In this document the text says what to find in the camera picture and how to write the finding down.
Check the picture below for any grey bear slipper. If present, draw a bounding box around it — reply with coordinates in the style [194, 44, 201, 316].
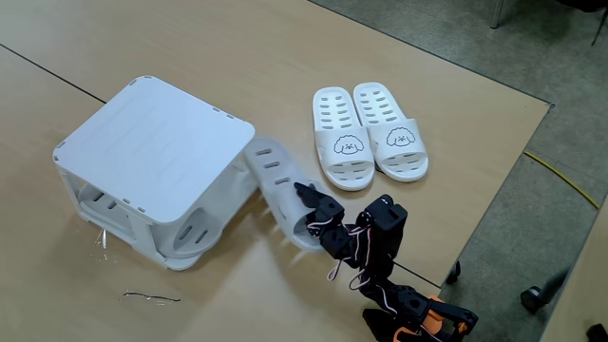
[242, 136, 333, 253]
[77, 182, 224, 260]

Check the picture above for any white dog slipper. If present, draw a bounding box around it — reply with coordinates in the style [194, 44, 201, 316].
[312, 85, 376, 192]
[352, 82, 429, 183]

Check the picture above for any white two-shelf shoe rack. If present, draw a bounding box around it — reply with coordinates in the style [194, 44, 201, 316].
[51, 74, 260, 272]

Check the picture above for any black table caster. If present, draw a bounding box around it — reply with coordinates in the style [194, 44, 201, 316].
[445, 259, 462, 285]

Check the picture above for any clear tape strip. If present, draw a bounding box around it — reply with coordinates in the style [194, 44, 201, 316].
[121, 290, 182, 306]

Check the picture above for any black chair base caster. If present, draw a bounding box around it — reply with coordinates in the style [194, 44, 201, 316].
[520, 264, 571, 314]

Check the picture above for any metal chair leg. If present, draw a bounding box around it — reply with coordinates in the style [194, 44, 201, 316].
[489, 0, 505, 29]

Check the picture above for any black floor object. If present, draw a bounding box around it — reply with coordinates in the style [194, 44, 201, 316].
[586, 323, 608, 342]

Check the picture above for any dark chair leg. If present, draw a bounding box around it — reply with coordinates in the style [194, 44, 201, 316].
[591, 8, 608, 48]

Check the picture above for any yellow floor cable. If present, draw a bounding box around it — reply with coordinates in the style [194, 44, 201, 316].
[523, 150, 601, 210]

